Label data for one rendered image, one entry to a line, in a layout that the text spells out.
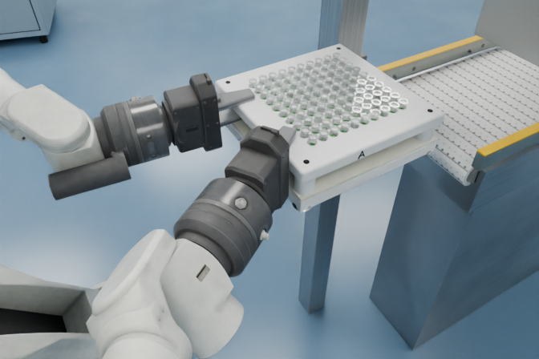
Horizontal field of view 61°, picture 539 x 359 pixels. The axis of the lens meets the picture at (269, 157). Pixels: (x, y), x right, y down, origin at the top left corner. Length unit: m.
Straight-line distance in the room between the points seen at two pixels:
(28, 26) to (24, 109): 2.41
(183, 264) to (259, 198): 0.11
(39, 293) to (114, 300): 0.37
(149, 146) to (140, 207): 1.20
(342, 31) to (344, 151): 0.30
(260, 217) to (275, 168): 0.07
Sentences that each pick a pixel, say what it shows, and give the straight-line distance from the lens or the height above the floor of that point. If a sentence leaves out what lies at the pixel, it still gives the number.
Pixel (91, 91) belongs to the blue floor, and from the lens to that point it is 2.53.
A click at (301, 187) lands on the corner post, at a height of 0.88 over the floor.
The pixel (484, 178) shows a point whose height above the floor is 0.77.
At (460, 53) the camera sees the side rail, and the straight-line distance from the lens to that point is 1.08.
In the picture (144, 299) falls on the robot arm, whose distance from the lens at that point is 0.39.
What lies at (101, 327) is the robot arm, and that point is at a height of 0.96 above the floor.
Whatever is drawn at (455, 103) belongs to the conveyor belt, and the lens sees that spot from 0.94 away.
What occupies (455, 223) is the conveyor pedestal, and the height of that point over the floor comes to 0.54.
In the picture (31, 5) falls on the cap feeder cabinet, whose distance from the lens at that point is 3.00.
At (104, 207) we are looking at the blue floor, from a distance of 1.86.
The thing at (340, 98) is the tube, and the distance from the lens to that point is 0.68.
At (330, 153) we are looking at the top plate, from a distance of 0.59.
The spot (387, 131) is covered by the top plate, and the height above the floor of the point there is 0.91.
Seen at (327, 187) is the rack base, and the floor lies 0.87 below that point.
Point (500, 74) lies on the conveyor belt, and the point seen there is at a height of 0.80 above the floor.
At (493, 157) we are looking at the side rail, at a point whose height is 0.82.
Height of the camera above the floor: 1.29
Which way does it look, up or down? 41 degrees down
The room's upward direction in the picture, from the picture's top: straight up
